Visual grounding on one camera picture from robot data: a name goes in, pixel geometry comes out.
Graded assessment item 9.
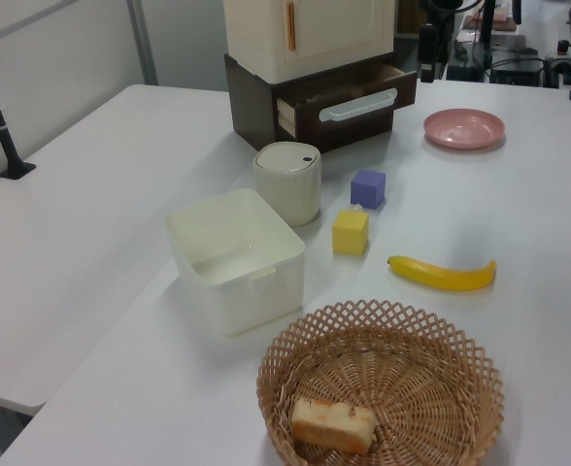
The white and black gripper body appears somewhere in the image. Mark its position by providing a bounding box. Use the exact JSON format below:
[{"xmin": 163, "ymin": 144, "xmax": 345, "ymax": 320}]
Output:
[{"xmin": 419, "ymin": 0, "xmax": 465, "ymax": 26}]

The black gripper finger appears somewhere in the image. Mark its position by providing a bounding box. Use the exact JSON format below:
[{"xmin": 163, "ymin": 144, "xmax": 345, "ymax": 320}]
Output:
[
  {"xmin": 438, "ymin": 27, "xmax": 451, "ymax": 79},
  {"xmin": 419, "ymin": 22, "xmax": 437, "ymax": 83}
]

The brown drawer with white handle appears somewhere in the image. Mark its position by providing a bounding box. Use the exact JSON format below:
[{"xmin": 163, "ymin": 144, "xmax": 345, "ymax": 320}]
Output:
[{"xmin": 275, "ymin": 65, "xmax": 419, "ymax": 140}]

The dark brown drawer cabinet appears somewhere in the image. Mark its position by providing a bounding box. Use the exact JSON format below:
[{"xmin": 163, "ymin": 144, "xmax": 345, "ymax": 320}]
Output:
[{"xmin": 223, "ymin": 51, "xmax": 396, "ymax": 154}]

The pink plastic plate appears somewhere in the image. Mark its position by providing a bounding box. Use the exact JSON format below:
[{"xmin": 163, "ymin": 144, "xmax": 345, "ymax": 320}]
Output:
[{"xmin": 422, "ymin": 108, "xmax": 507, "ymax": 150}]

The purple foam cube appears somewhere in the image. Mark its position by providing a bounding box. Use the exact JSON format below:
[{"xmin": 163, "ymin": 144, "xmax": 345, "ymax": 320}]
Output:
[{"xmin": 350, "ymin": 168, "xmax": 387, "ymax": 211}]

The yellow foam cube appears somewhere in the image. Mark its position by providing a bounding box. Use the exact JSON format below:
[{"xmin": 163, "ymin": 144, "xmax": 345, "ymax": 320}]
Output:
[{"xmin": 331, "ymin": 209, "xmax": 370, "ymax": 255}]

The beige mini bin with lid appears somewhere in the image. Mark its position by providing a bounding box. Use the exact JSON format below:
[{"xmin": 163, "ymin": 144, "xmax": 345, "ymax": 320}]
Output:
[{"xmin": 252, "ymin": 141, "xmax": 323, "ymax": 228}]

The yellow toy banana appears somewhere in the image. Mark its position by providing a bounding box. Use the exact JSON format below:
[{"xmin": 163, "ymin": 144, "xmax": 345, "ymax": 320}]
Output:
[{"xmin": 386, "ymin": 254, "xmax": 498, "ymax": 293}]

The white open plastic container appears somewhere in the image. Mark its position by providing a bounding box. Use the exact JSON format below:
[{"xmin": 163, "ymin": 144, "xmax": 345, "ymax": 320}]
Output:
[{"xmin": 163, "ymin": 187, "xmax": 307, "ymax": 340}]

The woven wicker basket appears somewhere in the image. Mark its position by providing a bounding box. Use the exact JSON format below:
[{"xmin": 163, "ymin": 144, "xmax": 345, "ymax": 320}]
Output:
[{"xmin": 256, "ymin": 299, "xmax": 506, "ymax": 466}]

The toy bread slice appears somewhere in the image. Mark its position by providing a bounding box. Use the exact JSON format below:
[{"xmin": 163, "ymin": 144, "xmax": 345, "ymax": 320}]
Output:
[{"xmin": 290, "ymin": 397, "xmax": 378, "ymax": 455}]

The cream plastic cabinet with handle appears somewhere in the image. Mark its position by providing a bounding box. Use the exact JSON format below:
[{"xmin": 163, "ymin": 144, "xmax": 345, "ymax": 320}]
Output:
[{"xmin": 221, "ymin": 0, "xmax": 397, "ymax": 82}]

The grey partition post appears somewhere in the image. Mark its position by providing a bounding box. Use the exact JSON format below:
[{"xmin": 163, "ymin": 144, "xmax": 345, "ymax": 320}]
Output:
[{"xmin": 125, "ymin": 0, "xmax": 159, "ymax": 87}]

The black camera stand pole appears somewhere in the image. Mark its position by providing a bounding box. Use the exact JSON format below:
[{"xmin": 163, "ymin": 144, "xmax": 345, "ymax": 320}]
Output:
[{"xmin": 0, "ymin": 38, "xmax": 38, "ymax": 182}]

